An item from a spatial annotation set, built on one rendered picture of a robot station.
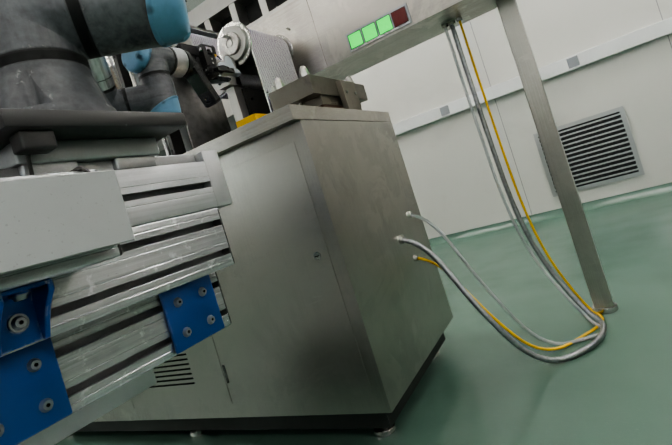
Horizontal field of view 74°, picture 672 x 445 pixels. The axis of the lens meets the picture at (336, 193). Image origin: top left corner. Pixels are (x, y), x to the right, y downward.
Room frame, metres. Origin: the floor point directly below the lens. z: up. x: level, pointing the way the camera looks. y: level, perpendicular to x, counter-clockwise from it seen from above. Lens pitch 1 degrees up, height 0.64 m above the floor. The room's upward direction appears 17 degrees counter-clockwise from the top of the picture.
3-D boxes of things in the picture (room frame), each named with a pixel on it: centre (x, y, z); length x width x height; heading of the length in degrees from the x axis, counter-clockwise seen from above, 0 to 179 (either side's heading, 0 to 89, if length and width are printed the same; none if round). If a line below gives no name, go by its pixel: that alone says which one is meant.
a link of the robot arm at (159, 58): (1.08, 0.34, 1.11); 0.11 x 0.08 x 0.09; 151
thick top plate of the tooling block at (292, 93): (1.54, -0.06, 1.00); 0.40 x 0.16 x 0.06; 151
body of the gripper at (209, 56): (1.22, 0.26, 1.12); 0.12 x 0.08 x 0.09; 151
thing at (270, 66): (1.56, 0.07, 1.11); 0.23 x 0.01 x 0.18; 151
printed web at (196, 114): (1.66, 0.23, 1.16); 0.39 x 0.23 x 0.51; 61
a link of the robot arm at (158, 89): (1.07, 0.36, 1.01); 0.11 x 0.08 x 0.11; 107
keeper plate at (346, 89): (1.51, -0.14, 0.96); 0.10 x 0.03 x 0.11; 151
